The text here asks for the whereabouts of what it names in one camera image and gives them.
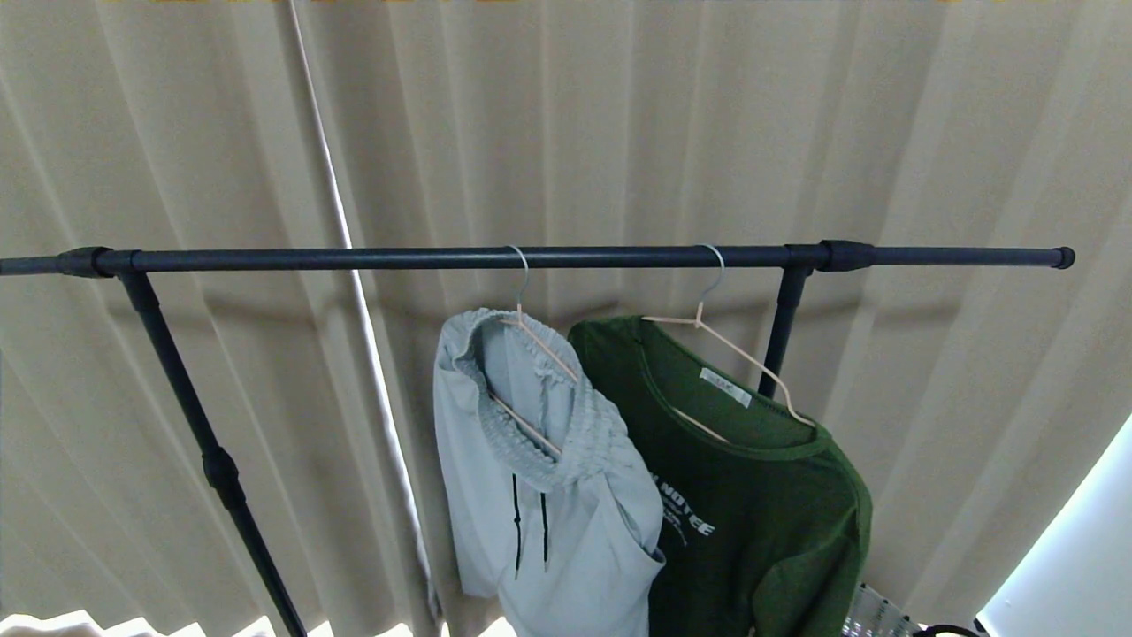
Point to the pink clothes hanger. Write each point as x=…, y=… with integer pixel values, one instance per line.
x=519, y=314
x=699, y=314

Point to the black clothes rack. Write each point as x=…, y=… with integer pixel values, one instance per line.
x=354, y=259

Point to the green garment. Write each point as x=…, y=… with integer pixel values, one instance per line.
x=769, y=531

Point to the pale grey shorts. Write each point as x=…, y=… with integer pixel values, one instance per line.
x=584, y=566

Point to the white laundry basket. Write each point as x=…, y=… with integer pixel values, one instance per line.
x=871, y=615

